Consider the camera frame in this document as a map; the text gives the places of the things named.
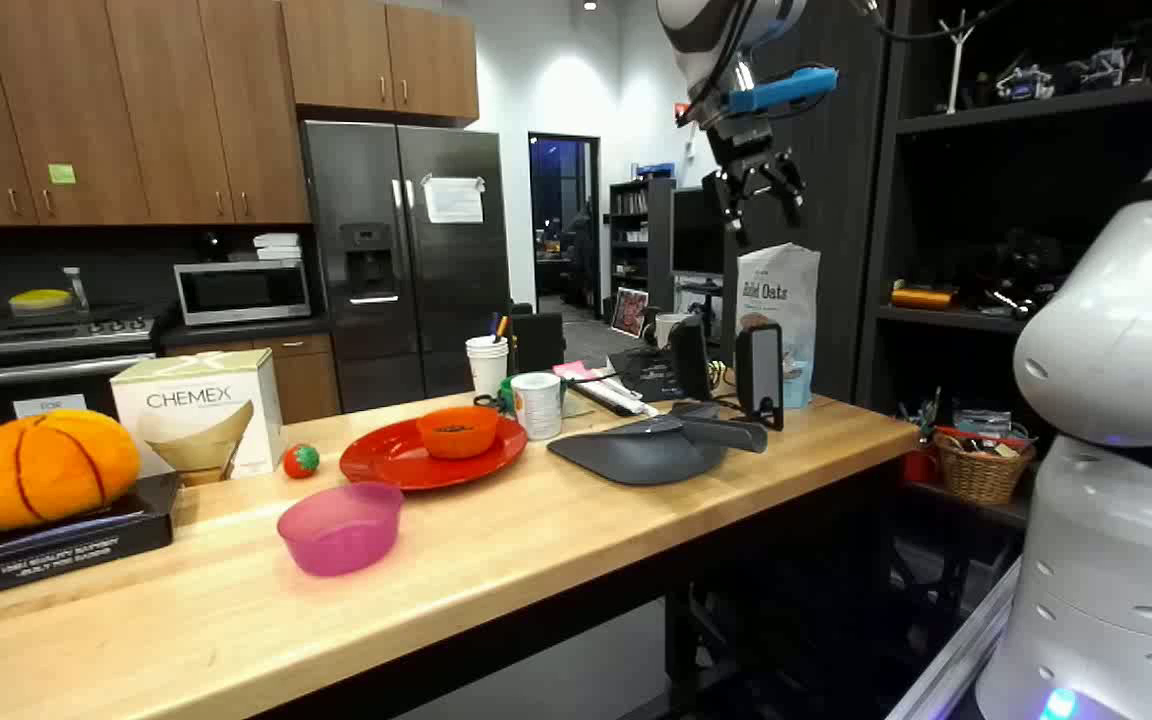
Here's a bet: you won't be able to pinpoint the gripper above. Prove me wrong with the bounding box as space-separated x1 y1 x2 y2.
701 112 808 248

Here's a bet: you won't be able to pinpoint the monitor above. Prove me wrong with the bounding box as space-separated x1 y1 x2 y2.
670 186 728 279

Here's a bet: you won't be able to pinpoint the white bag of oats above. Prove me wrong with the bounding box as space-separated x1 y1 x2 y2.
735 242 823 410

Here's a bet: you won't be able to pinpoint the bookshelf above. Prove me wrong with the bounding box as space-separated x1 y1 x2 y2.
607 177 678 313

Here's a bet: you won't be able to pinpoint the framed picture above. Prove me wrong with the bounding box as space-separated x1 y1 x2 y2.
610 287 651 339

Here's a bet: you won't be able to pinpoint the black speaker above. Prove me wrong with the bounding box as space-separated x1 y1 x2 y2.
668 315 714 402
734 322 787 432

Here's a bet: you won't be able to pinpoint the orange box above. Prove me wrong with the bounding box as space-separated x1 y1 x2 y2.
890 285 960 312

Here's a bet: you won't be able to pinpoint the dark shelf unit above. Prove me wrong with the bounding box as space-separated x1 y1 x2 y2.
854 0 1152 531

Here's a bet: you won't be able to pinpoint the pink paper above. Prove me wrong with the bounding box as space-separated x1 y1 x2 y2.
552 359 659 418

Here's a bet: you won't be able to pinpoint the grey dustpan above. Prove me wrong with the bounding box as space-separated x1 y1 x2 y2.
547 402 770 488

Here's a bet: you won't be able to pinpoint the white paper sheet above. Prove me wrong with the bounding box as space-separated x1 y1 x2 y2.
421 175 487 225

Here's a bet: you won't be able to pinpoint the white printed cup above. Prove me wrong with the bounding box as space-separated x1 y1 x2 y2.
510 372 564 442

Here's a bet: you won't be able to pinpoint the red cup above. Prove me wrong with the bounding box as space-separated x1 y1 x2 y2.
900 445 941 487

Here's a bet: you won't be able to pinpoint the stack of white cups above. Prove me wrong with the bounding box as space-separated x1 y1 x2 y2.
465 335 511 402

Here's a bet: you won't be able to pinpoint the wicker basket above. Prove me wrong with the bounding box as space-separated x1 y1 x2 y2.
933 428 1038 507

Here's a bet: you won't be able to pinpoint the dark steel refrigerator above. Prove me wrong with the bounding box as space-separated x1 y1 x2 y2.
300 120 513 414

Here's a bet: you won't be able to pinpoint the orange bowl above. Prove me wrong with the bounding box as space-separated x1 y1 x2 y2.
416 406 500 461

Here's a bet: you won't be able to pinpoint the red plate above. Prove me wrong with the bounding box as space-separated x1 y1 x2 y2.
339 415 529 492

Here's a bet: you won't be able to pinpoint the silver microwave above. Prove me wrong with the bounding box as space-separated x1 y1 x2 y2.
173 259 313 328

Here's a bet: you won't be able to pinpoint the pink plastic bowl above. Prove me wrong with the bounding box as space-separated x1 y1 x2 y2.
277 482 405 578

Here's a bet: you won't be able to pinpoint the white coffee filter box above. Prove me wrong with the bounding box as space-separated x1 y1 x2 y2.
110 348 285 489

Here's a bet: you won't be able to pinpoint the yellow lidded pan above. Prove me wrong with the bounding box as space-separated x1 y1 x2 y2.
7 288 74 318

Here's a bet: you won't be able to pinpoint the stove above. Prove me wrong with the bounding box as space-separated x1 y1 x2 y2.
0 308 160 483

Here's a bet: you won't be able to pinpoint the orange plush ball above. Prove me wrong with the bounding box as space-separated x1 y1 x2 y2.
0 408 143 532

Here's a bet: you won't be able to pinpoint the flat black box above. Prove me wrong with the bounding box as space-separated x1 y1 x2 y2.
0 471 183 607

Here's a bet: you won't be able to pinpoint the green handled scissors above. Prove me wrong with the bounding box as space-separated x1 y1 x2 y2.
474 377 519 418

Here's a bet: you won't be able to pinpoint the row of wooden wall cabinets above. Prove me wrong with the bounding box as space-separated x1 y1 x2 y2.
0 0 481 229

